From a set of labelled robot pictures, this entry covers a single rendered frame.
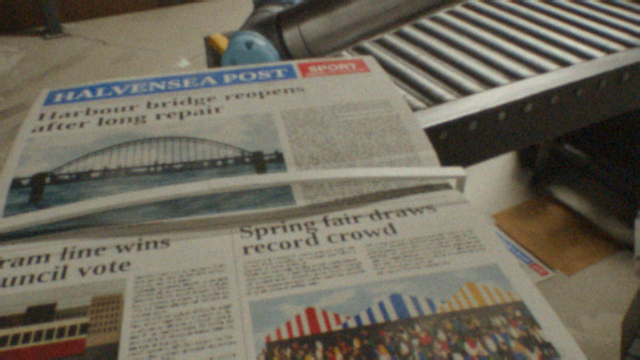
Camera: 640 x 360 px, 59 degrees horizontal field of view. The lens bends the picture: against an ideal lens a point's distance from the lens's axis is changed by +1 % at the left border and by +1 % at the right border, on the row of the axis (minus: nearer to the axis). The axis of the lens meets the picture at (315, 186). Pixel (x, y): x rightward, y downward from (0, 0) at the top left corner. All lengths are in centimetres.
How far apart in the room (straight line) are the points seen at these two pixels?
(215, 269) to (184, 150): 12
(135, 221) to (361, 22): 41
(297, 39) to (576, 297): 139
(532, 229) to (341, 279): 181
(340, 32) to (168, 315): 47
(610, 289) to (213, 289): 174
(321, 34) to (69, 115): 33
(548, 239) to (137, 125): 176
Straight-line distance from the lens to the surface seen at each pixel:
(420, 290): 28
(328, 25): 68
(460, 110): 101
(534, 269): 192
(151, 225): 33
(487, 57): 123
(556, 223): 214
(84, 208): 34
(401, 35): 132
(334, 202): 34
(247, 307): 28
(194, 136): 41
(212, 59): 128
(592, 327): 182
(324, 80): 47
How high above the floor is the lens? 127
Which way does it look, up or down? 36 degrees down
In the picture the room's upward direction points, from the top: straight up
